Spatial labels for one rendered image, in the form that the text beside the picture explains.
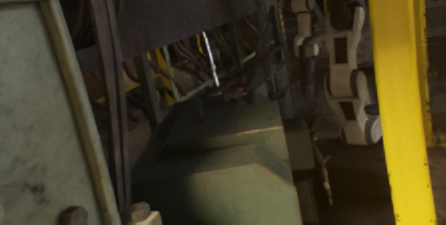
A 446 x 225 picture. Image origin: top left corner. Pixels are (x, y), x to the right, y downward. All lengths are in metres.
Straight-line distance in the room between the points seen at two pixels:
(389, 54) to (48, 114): 0.96
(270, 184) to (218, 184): 0.11
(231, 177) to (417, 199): 0.69
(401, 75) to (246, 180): 0.60
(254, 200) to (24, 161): 0.51
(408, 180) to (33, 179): 1.09
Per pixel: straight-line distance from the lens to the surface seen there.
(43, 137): 0.69
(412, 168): 1.46
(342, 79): 2.42
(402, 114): 1.40
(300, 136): 1.36
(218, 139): 1.08
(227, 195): 0.99
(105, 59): 0.79
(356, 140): 2.64
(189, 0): 2.17
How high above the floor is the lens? 1.21
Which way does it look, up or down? 14 degrees down
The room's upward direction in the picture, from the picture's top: 11 degrees counter-clockwise
